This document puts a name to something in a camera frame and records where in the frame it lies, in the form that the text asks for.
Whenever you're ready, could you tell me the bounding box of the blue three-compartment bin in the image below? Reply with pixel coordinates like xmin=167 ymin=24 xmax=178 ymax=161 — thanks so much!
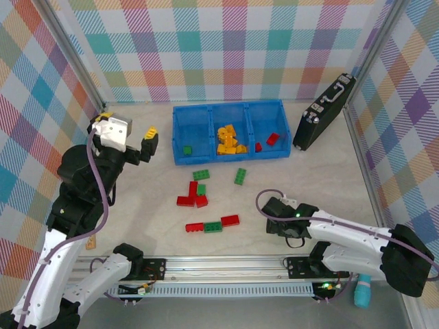
xmin=172 ymin=99 xmax=292 ymax=166

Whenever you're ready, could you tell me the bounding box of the teal plastic marker pen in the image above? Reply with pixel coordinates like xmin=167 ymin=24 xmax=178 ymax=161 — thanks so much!
xmin=354 ymin=273 xmax=372 ymax=308

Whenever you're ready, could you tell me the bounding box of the black briefcase with silver latches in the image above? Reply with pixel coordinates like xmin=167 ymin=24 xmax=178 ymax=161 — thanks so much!
xmin=292 ymin=73 xmax=357 ymax=151

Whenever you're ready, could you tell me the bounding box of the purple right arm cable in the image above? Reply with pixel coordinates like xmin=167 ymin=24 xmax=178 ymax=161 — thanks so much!
xmin=256 ymin=190 xmax=395 ymax=303

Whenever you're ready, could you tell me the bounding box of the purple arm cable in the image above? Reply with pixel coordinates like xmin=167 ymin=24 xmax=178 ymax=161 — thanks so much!
xmin=19 ymin=128 xmax=111 ymax=329
xmin=256 ymin=190 xmax=395 ymax=303

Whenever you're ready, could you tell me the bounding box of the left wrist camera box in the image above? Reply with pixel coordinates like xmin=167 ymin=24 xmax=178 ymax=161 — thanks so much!
xmin=89 ymin=114 xmax=134 ymax=152

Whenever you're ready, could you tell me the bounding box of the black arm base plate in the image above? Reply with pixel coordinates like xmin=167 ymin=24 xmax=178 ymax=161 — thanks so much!
xmin=137 ymin=258 xmax=167 ymax=282
xmin=286 ymin=256 xmax=351 ymax=279

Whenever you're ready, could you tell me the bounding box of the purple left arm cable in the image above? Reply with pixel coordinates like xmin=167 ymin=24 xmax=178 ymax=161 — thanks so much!
xmin=19 ymin=128 xmax=111 ymax=329

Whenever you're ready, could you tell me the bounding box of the aluminium corner post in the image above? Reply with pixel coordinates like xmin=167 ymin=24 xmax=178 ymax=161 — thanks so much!
xmin=34 ymin=0 xmax=108 ymax=112
xmin=344 ymin=0 xmax=412 ymax=106

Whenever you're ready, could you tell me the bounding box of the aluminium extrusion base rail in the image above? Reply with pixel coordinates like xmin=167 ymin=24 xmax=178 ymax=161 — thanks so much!
xmin=73 ymin=254 xmax=416 ymax=285

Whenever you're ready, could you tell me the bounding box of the small electrical connector with wires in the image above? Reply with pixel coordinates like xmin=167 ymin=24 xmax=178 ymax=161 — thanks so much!
xmin=312 ymin=279 xmax=344 ymax=305
xmin=118 ymin=281 xmax=154 ymax=307

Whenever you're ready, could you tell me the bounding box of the white slotted cable duct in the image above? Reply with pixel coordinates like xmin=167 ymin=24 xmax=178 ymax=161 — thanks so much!
xmin=102 ymin=284 xmax=316 ymax=300

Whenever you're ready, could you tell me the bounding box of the aluminium side rail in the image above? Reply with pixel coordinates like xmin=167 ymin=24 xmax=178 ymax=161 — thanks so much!
xmin=342 ymin=102 xmax=394 ymax=253

